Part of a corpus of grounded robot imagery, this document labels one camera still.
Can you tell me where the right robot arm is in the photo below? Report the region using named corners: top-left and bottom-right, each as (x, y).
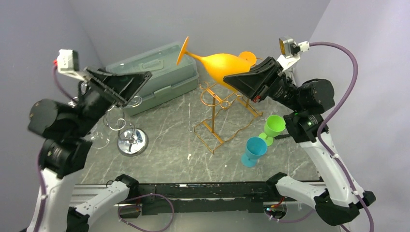
top-left (223, 57), bottom-right (376, 226)

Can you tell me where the orange wine glass front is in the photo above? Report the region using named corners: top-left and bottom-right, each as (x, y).
top-left (176, 37), bottom-right (252, 92)

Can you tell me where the black handled hammer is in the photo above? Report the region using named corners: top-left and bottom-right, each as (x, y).
top-left (274, 134), bottom-right (290, 140)

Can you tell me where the green wine glass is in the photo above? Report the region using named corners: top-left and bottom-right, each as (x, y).
top-left (258, 115), bottom-right (286, 146)

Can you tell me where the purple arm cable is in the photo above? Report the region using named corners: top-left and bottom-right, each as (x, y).
top-left (264, 41), bottom-right (375, 232)
top-left (33, 65), bottom-right (76, 232)

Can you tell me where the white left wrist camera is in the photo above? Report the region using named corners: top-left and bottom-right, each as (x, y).
top-left (56, 49), bottom-right (91, 83)

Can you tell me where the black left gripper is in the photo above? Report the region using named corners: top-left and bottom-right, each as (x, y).
top-left (70, 64), bottom-right (152, 136)

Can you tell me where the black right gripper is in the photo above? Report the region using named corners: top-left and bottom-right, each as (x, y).
top-left (223, 56), bottom-right (304, 112)

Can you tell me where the silver spiral glass stand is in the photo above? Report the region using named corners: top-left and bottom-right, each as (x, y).
top-left (86, 105), bottom-right (148, 157)

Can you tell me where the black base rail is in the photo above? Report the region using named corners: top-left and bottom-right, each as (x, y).
top-left (120, 181), bottom-right (287, 219)

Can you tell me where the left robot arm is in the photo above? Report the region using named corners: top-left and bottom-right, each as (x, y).
top-left (27, 68), bottom-right (152, 232)

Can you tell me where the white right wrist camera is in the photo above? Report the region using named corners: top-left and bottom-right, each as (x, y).
top-left (277, 36), bottom-right (310, 72)

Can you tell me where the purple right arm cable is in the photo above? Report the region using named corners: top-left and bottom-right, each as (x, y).
top-left (264, 41), bottom-right (375, 232)

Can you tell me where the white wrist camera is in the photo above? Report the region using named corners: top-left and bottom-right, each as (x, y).
top-left (277, 36), bottom-right (310, 72)
top-left (56, 49), bottom-right (91, 83)

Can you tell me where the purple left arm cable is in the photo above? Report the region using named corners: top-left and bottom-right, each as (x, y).
top-left (33, 65), bottom-right (76, 232)

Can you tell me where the orange wine glass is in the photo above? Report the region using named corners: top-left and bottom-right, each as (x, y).
top-left (176, 37), bottom-right (252, 92)
top-left (239, 51), bottom-right (257, 66)

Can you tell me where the blue wine glass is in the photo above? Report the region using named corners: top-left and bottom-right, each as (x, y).
top-left (241, 137), bottom-right (267, 168)

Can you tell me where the gold wire glass rack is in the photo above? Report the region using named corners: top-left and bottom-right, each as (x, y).
top-left (188, 62), bottom-right (271, 155)

